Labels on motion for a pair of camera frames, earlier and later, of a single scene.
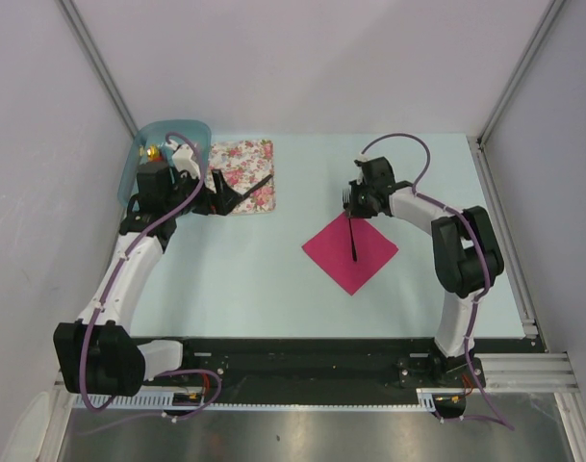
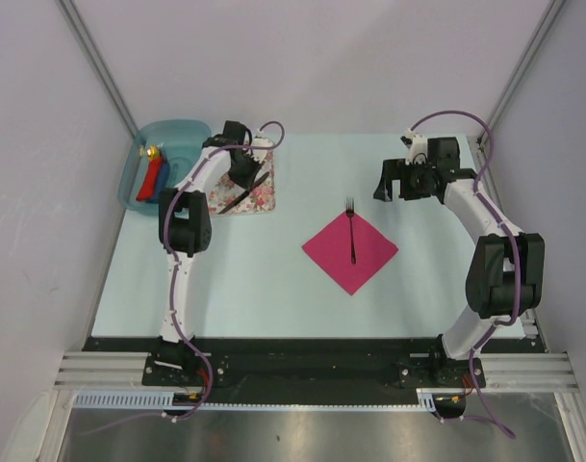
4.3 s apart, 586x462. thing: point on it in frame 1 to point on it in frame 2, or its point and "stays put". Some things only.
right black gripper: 355,210 to 397,169
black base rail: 302,370 stays put
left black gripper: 213,203 to 246,181
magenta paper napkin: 332,249 stays put
